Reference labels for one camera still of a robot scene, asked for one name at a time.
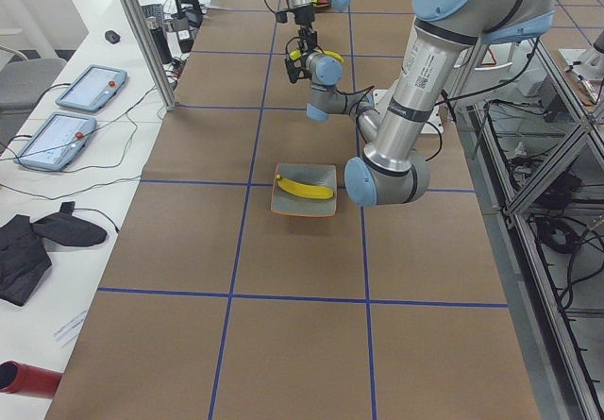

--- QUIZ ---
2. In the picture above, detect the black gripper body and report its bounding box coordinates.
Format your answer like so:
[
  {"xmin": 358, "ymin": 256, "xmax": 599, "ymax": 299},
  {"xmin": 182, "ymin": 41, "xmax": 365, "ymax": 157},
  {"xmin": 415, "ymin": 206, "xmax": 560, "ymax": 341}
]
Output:
[{"xmin": 294, "ymin": 5, "xmax": 315, "ymax": 31}]

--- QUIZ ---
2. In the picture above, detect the black water bottle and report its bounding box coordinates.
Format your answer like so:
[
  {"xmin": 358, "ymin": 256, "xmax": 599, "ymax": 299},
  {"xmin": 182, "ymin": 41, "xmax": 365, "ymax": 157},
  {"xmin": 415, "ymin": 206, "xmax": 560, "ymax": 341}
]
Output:
[{"xmin": 145, "ymin": 16, "xmax": 172, "ymax": 65}]

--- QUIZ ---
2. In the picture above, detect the black computer mouse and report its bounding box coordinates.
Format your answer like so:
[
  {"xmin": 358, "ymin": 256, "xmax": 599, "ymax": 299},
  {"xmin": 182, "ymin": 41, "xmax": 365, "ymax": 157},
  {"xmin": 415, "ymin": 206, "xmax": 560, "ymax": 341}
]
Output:
[{"xmin": 105, "ymin": 30, "xmax": 121, "ymax": 44}]

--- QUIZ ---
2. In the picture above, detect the far blue teach pendant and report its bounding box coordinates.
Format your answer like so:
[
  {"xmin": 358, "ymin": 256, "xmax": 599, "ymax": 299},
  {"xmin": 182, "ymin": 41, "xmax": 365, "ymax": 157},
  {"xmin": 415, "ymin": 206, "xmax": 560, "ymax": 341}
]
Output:
[{"xmin": 55, "ymin": 64, "xmax": 127, "ymax": 112}]

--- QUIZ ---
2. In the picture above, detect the blue teach pendant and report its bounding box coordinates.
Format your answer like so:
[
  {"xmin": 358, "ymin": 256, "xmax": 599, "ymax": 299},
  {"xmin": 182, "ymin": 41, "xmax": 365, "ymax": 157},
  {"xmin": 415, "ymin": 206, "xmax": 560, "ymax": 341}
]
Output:
[
  {"xmin": 14, "ymin": 111, "xmax": 97, "ymax": 172},
  {"xmin": 55, "ymin": 64, "xmax": 127, "ymax": 112}
]

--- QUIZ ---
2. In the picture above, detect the near blue teach pendant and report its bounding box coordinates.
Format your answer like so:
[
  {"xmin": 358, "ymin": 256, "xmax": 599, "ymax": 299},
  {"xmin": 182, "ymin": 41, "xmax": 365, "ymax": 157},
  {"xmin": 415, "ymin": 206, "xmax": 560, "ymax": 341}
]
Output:
[{"xmin": 14, "ymin": 111, "xmax": 97, "ymax": 172}]

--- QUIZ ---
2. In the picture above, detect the brown paper table mat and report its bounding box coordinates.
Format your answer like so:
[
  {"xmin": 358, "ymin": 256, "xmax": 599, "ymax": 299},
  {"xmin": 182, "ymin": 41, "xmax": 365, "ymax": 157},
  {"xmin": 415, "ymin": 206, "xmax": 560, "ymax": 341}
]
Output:
[{"xmin": 47, "ymin": 0, "xmax": 540, "ymax": 419}]

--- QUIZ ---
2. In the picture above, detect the black cloth bundle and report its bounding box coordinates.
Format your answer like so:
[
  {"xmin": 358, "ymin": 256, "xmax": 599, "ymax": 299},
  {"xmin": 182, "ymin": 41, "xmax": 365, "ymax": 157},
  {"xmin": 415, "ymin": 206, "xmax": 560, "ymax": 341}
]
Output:
[{"xmin": 1, "ymin": 201, "xmax": 108, "ymax": 307}]

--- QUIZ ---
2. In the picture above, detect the red cylinder tube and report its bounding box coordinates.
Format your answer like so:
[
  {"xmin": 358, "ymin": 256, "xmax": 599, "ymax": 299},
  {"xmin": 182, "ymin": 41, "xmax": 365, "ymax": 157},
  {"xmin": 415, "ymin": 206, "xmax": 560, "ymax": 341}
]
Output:
[{"xmin": 1, "ymin": 361, "xmax": 62, "ymax": 399}]

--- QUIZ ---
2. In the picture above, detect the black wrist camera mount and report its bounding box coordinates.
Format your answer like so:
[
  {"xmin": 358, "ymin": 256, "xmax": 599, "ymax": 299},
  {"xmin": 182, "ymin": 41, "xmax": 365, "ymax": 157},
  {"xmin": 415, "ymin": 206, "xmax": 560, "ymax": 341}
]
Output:
[
  {"xmin": 284, "ymin": 37, "xmax": 306, "ymax": 84},
  {"xmin": 275, "ymin": 9, "xmax": 295, "ymax": 24}
]

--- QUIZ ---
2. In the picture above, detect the white camera pole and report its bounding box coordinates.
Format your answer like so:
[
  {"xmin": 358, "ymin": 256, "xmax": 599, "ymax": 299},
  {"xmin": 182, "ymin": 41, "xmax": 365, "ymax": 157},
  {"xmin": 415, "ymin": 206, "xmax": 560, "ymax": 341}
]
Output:
[{"xmin": 372, "ymin": 88, "xmax": 445, "ymax": 136}]

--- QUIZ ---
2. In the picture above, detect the aluminium frame post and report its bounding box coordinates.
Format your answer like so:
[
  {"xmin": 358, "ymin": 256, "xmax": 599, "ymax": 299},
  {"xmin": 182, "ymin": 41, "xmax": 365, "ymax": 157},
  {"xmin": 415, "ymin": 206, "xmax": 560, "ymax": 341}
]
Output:
[{"xmin": 119, "ymin": 0, "xmax": 176, "ymax": 111}]

